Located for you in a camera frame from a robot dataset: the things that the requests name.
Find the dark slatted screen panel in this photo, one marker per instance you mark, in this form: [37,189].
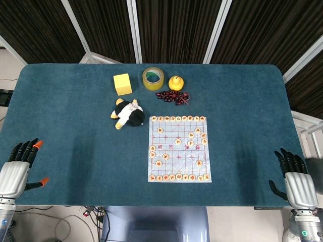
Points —
[308,88]
[265,30]
[38,27]
[103,25]
[176,27]

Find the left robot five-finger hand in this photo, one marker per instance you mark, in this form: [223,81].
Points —
[12,176]

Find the round wooden xiangqi piece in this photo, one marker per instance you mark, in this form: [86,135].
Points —
[185,177]
[198,130]
[172,177]
[196,118]
[165,177]
[152,154]
[178,118]
[165,156]
[191,135]
[159,178]
[160,130]
[152,148]
[152,178]
[202,118]
[191,143]
[172,118]
[206,177]
[203,135]
[192,177]
[160,118]
[190,118]
[200,178]
[178,141]
[166,118]
[184,118]
[154,118]
[199,163]
[204,141]
[178,177]
[158,163]

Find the blue felt table cover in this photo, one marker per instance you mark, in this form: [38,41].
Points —
[75,156]

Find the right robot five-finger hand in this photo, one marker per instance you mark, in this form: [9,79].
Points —
[301,189]

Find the dark red toy grapes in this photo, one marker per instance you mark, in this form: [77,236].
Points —
[174,97]

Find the xiangqi board sheet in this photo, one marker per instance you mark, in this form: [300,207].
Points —
[179,151]

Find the clear packing tape roll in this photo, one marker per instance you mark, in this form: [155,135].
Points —
[153,78]

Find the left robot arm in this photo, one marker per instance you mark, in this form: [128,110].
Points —
[5,214]

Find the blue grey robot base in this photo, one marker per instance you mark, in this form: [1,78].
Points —
[156,224]

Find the yellow toy pear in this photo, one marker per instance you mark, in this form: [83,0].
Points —
[175,82]

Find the black electronic box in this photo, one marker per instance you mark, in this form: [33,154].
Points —
[5,97]

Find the black white plush toy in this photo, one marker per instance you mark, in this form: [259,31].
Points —
[128,114]

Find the white metal rack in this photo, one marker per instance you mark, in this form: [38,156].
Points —
[308,131]

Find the yellow foam cube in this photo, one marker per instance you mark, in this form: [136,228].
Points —
[122,84]

